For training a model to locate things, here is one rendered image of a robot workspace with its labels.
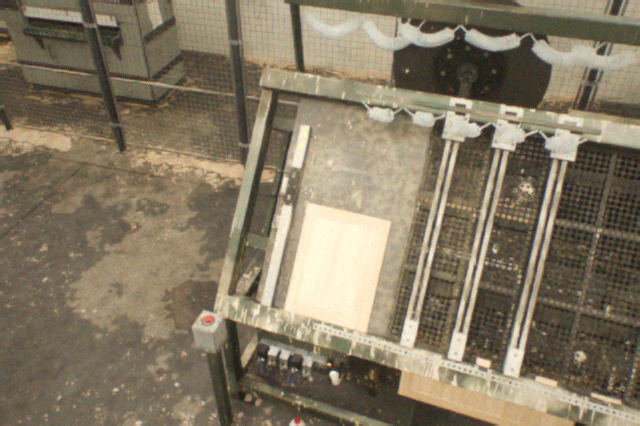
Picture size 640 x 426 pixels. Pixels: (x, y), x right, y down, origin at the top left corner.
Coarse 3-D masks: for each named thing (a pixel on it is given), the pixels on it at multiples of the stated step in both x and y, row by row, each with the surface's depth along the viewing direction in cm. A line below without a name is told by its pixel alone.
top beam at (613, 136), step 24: (264, 72) 277; (288, 72) 274; (312, 96) 275; (336, 96) 267; (360, 96) 264; (408, 96) 258; (432, 96) 255; (480, 120) 249; (504, 120) 246; (552, 120) 241; (600, 120) 236; (600, 144) 238; (624, 144) 233
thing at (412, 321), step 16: (448, 112) 252; (448, 128) 251; (448, 144) 255; (448, 160) 258; (448, 176) 254; (448, 192) 257; (432, 208) 255; (432, 224) 255; (432, 240) 256; (432, 256) 254; (416, 272) 256; (416, 288) 255; (416, 304) 256; (416, 320) 255
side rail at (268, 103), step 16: (272, 96) 282; (272, 112) 287; (256, 128) 283; (256, 144) 282; (256, 160) 282; (256, 176) 285; (240, 192) 283; (256, 192) 290; (240, 208) 283; (240, 224) 283; (240, 240) 284; (240, 256) 288; (224, 272) 284; (224, 288) 283
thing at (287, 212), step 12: (300, 132) 277; (300, 156) 277; (300, 168) 276; (300, 180) 280; (288, 216) 277; (288, 228) 278; (276, 240) 278; (276, 252) 278; (276, 264) 277; (276, 276) 277; (276, 288) 280; (264, 300) 278
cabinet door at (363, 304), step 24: (312, 216) 276; (336, 216) 273; (360, 216) 269; (312, 240) 276; (336, 240) 272; (360, 240) 269; (384, 240) 266; (312, 264) 275; (336, 264) 272; (360, 264) 269; (312, 288) 274; (336, 288) 271; (360, 288) 268; (312, 312) 274; (336, 312) 270; (360, 312) 267
